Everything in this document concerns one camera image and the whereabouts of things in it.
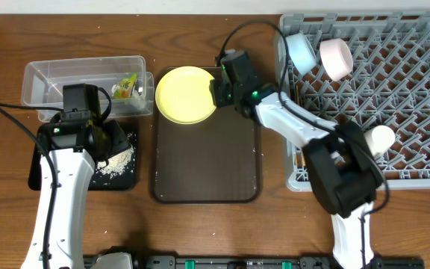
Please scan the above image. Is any pile of rice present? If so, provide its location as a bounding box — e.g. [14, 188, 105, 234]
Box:
[96, 146, 135, 179]

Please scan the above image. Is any yellow plate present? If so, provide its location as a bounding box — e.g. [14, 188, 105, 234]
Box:
[155, 66, 216, 124]

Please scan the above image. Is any green orange snack wrapper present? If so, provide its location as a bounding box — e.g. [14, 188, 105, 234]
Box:
[111, 73, 137, 99]

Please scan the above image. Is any white tissue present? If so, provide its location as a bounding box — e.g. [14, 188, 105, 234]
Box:
[131, 86, 146, 111]

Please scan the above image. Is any blue bowl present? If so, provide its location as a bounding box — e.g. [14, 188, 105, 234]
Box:
[286, 33, 317, 75]

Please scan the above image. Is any pink bowl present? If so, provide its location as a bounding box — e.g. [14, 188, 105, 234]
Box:
[320, 38, 353, 81]

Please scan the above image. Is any white green cup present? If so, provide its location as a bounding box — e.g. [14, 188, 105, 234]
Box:
[364, 126, 396, 158]

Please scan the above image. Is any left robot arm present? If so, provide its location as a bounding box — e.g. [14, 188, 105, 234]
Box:
[22, 84, 131, 268]

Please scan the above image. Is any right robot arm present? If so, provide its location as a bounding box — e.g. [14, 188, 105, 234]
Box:
[210, 50, 395, 268]

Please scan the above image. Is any black waste tray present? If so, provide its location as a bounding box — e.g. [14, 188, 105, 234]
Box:
[28, 123, 140, 192]

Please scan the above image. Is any grey dishwasher rack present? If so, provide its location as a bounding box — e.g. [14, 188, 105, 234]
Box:
[274, 10, 430, 190]

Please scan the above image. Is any clear plastic bin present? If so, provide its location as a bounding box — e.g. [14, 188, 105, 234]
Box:
[21, 55, 155, 123]

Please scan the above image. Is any dark brown serving tray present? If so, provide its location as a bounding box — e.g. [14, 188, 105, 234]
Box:
[149, 66, 263, 205]

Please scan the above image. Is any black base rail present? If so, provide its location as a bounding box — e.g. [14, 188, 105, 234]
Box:
[82, 255, 425, 269]

